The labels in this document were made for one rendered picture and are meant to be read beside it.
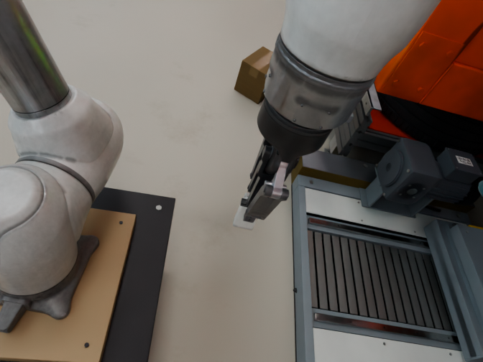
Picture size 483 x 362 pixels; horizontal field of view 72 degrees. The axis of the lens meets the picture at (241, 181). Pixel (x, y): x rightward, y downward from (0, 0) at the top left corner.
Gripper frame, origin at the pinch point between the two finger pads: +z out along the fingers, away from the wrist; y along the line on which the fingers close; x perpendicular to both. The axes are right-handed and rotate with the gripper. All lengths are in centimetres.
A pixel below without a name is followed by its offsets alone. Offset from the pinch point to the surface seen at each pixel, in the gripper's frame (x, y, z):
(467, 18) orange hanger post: 51, -71, -12
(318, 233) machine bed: 40, -42, 63
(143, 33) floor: -59, -150, 68
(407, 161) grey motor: 58, -56, 29
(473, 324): 88, -14, 52
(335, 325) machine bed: 45, -9, 62
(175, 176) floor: -18, -56, 68
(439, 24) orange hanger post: 46, -71, -8
